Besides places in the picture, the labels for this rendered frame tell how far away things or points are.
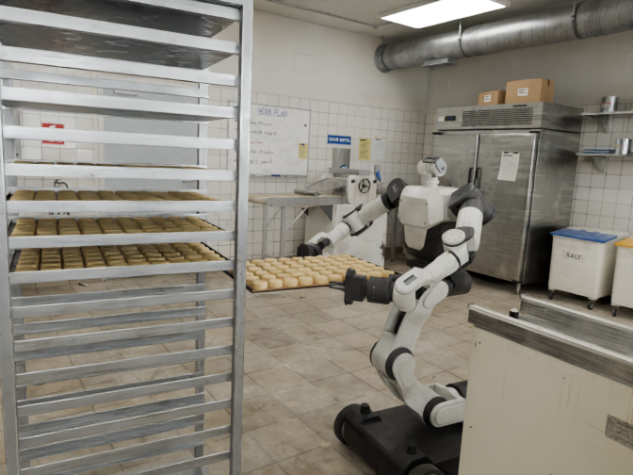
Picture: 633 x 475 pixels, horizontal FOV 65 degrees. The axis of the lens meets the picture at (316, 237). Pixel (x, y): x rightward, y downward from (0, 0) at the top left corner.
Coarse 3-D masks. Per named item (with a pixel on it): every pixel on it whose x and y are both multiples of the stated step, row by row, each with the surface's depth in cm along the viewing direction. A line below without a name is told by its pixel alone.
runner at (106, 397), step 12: (228, 372) 157; (156, 384) 147; (168, 384) 148; (180, 384) 150; (192, 384) 152; (204, 384) 154; (84, 396) 137; (96, 396) 139; (108, 396) 141; (120, 396) 142; (132, 396) 144; (24, 408) 131; (36, 408) 132; (48, 408) 134; (60, 408) 135
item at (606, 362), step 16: (480, 320) 171; (496, 320) 165; (512, 320) 160; (512, 336) 160; (528, 336) 155; (544, 336) 150; (560, 336) 147; (560, 352) 146; (576, 352) 142; (592, 352) 138; (608, 352) 136; (592, 368) 139; (608, 368) 135; (624, 368) 132
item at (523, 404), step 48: (480, 336) 170; (576, 336) 165; (480, 384) 170; (528, 384) 155; (576, 384) 142; (624, 384) 131; (480, 432) 171; (528, 432) 155; (576, 432) 142; (624, 432) 131
